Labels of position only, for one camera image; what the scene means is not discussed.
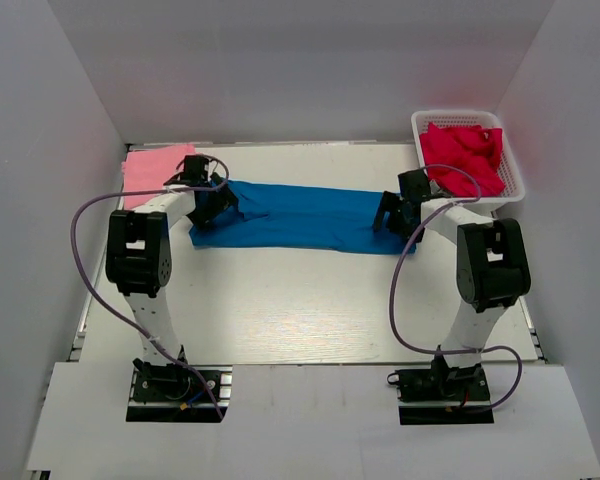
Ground white plastic basket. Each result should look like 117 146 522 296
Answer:
411 109 525 211

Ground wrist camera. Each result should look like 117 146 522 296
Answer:
398 169 432 204
181 154 211 186

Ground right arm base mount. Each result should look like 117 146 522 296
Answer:
387 357 494 426

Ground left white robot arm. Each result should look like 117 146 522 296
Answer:
105 173 238 366

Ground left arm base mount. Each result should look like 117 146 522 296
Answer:
126 359 233 424

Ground blue polo shirt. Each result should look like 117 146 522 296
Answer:
189 180 406 255

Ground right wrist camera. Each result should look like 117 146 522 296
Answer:
398 169 432 204

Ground crumpled red t shirt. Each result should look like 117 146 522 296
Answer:
419 123 505 197

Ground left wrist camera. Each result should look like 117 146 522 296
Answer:
181 154 211 186

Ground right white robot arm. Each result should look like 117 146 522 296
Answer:
372 192 531 368

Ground folded pink t shirt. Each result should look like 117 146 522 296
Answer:
122 143 196 192

